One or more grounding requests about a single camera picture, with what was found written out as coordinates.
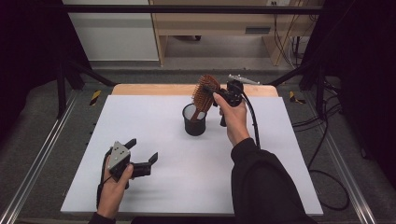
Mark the yellow black hazard tape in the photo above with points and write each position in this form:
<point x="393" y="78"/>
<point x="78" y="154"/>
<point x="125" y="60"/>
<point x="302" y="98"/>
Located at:
<point x="95" y="97"/>
<point x="295" y="97"/>

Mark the wooden paddle hairbrush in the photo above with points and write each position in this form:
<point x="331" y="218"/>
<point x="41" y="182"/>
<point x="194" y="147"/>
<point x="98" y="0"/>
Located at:
<point x="204" y="93"/>

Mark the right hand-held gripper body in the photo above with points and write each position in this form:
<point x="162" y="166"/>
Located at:
<point x="233" y="95"/>

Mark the black mesh pen holder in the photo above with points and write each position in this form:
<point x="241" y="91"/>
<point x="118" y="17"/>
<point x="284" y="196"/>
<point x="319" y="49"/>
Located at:
<point x="194" y="126"/>

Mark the white power strip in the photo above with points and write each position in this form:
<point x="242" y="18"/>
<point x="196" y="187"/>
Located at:
<point x="278" y="2"/>

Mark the grey desk label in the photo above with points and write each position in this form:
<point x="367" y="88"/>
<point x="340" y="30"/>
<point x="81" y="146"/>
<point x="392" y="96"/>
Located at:
<point x="257" y="30"/>

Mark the light wooden office desk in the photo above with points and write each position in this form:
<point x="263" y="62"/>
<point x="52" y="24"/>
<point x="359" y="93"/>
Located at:
<point x="218" y="21"/>

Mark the person's right hand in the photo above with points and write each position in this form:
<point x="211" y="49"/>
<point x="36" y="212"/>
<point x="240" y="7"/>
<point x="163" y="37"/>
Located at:
<point x="236" y="124"/>

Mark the black frame stand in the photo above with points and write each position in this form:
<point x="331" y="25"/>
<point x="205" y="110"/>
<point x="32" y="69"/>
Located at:
<point x="62" y="87"/>
<point x="319" y="87"/>

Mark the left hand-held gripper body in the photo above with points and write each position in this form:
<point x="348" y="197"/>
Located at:
<point x="120" y="155"/>

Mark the aluminium floor rail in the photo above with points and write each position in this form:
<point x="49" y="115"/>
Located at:
<point x="37" y="161"/>
<point x="348" y="177"/>

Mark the black horizontal frame bar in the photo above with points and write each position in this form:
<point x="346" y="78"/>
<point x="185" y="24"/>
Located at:
<point x="186" y="9"/>

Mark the person's left hand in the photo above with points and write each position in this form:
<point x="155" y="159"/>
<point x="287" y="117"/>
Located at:
<point x="110" y="196"/>

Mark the black curtain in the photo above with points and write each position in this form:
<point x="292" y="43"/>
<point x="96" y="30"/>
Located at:
<point x="358" y="62"/>
<point x="31" y="40"/>

